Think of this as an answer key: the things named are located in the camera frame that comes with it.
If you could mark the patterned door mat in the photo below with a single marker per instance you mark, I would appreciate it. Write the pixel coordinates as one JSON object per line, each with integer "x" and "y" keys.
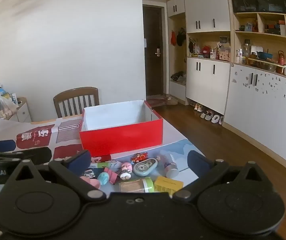
{"x": 158, "y": 102}

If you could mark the red kettle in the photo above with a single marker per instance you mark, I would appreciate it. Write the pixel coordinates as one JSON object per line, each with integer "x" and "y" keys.
{"x": 280, "y": 59}

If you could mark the small pink-white bottle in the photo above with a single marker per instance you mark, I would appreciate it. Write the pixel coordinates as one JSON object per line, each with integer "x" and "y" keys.
{"x": 168, "y": 165}

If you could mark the red hanging bag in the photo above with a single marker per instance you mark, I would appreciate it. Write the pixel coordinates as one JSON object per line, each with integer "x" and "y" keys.
{"x": 173, "y": 38}

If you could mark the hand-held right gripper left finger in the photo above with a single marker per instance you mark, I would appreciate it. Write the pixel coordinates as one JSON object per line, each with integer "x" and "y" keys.
{"x": 79, "y": 161}

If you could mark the red toy car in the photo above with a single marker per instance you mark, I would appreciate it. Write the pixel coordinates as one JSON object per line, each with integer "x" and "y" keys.
{"x": 139, "y": 157}

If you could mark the yellow box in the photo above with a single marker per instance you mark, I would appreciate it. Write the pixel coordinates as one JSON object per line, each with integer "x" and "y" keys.
{"x": 168, "y": 185}

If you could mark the blue bowl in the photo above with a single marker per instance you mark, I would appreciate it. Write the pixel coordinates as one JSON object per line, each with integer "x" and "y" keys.
{"x": 265, "y": 55}

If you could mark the pair of grey shoes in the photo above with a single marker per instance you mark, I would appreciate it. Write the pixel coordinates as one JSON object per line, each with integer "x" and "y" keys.
{"x": 206, "y": 115}

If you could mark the small framed photo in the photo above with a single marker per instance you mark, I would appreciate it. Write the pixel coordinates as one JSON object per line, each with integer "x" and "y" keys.
{"x": 224, "y": 39}

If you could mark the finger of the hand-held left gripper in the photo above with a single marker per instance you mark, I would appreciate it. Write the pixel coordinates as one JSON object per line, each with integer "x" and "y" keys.
{"x": 36, "y": 155}
{"x": 0, "y": 146}

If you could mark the pair of dark shoes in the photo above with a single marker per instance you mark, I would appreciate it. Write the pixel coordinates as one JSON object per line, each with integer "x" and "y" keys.
{"x": 178, "y": 76}

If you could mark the red toy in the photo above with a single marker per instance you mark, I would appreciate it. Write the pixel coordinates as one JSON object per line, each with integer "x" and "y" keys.
{"x": 205, "y": 50}

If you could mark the small teal toy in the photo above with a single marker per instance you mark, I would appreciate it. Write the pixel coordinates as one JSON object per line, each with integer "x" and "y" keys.
{"x": 103, "y": 178}

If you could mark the pink heart-shaped dish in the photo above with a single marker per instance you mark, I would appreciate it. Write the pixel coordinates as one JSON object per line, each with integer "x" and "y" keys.
{"x": 90, "y": 182}

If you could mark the white drawer cabinet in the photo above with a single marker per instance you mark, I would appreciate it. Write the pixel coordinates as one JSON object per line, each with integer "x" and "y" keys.
{"x": 23, "y": 111}

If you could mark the glass jar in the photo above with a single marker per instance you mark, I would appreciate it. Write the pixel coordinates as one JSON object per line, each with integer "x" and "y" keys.
{"x": 245, "y": 50}

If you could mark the black hanging bag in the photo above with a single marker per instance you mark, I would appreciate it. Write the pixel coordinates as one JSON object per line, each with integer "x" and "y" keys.
{"x": 181, "y": 37}

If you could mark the white plastic bottle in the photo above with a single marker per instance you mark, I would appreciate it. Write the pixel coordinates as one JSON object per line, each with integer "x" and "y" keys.
{"x": 239, "y": 56}

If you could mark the spotted cardboard box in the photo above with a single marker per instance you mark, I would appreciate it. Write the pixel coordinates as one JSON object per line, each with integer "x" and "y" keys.
{"x": 225, "y": 55}

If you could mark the red cardboard box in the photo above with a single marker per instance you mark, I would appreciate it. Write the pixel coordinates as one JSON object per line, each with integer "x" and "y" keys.
{"x": 120, "y": 137}

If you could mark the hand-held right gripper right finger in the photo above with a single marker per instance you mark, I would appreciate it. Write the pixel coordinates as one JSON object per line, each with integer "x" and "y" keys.
{"x": 196, "y": 163}

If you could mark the white stickered sideboard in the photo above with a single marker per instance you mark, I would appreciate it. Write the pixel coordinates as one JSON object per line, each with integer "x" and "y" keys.
{"x": 258, "y": 110}

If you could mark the paper notice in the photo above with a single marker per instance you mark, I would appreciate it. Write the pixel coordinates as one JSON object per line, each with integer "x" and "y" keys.
{"x": 145, "y": 43}

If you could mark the green-lidded jar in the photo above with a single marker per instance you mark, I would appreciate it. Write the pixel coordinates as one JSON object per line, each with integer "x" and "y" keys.
{"x": 133, "y": 186}

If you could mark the wooden chair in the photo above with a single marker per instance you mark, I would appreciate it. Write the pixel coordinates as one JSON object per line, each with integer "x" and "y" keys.
{"x": 75, "y": 92}

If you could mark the white wardrobe cabinet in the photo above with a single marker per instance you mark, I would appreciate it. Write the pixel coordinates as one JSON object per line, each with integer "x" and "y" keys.
{"x": 205, "y": 5}

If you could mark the dark door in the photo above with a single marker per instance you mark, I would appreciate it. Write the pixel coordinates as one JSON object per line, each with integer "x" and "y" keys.
{"x": 153, "y": 75}

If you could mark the pink doll figurine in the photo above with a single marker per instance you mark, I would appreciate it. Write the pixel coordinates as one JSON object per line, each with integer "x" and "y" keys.
{"x": 126, "y": 170}

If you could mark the pair of pink shoes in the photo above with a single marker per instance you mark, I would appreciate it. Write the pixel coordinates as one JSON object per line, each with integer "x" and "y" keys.
{"x": 198, "y": 107}

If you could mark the small white toy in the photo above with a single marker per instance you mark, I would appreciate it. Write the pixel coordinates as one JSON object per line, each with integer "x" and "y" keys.
{"x": 90, "y": 173}

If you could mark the pair of beige slippers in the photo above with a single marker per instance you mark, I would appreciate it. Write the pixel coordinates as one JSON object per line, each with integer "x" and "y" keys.
{"x": 171, "y": 100}

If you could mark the pink folded card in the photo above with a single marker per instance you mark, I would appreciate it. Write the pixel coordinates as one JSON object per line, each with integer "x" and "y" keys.
{"x": 111, "y": 175}

